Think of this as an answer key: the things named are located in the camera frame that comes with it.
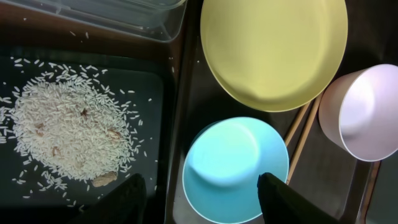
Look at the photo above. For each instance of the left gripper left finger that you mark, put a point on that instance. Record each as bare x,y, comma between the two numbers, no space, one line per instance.
124,205

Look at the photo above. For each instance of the blue bowl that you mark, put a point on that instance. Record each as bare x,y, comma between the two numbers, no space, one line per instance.
223,164

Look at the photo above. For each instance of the pile of white rice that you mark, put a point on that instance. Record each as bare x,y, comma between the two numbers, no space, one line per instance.
75,129

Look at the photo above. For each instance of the left wooden chopstick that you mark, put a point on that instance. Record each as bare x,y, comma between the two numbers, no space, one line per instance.
295,124

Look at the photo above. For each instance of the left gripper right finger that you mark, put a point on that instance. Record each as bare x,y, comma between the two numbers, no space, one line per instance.
282,205

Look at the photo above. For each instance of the clear plastic bin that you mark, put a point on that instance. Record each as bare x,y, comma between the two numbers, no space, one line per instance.
158,20

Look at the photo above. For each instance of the wooden chopstick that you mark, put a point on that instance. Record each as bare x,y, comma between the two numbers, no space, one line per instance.
304,135
295,124

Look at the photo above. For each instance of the right wooden chopstick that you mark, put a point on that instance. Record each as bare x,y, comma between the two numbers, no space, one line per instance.
304,135

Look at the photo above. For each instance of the dark brown serving tray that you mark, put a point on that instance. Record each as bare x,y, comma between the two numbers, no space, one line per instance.
325,174

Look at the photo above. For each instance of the black plastic tray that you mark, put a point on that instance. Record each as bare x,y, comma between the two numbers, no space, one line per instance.
148,87

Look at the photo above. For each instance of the yellow plate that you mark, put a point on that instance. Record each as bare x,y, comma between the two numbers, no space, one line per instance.
274,55

